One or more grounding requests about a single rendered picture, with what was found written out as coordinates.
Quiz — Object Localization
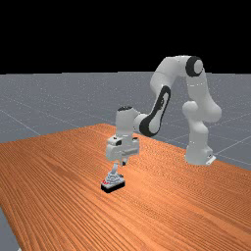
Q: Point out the grey toggle switch black base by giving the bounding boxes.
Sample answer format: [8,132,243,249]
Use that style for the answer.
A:
[100,162,126,194]

